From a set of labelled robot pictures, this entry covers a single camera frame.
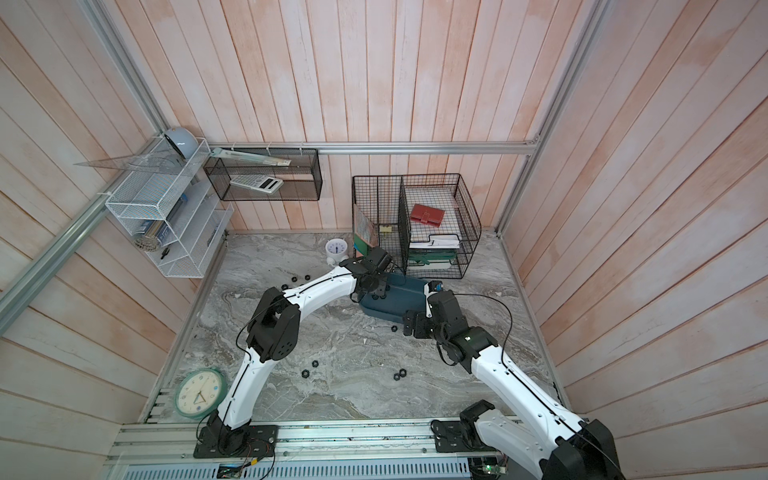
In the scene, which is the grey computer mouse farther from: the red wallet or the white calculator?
the red wallet

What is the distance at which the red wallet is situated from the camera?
3.11 ft

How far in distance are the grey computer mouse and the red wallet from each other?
26.9 inches

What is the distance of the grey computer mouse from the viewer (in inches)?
32.7
